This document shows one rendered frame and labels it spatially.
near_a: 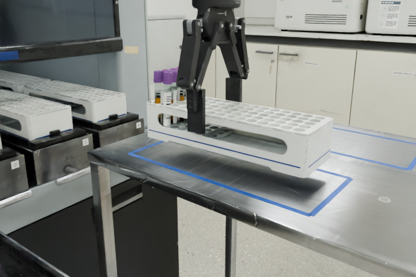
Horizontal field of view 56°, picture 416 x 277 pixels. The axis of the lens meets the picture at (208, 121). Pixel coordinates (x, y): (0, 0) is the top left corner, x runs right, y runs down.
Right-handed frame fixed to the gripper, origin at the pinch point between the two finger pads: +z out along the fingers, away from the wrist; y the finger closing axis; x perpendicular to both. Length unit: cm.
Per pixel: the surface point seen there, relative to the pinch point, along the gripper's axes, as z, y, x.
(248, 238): 89, 93, 46
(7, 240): 8.5, -33.8, 4.9
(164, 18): -10, 153, 149
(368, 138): 8.2, 25.4, -18.4
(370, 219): 8.4, -5.6, -26.9
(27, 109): 3.7, -9.8, 41.0
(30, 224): 23.7, -17.2, 31.8
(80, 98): 3.3, 2.4, 39.8
